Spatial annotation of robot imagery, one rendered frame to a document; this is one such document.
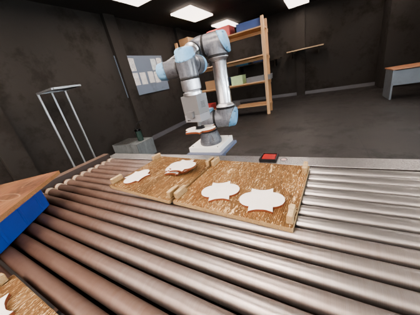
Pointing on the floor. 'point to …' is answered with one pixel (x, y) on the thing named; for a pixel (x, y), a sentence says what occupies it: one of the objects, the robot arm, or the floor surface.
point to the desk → (400, 77)
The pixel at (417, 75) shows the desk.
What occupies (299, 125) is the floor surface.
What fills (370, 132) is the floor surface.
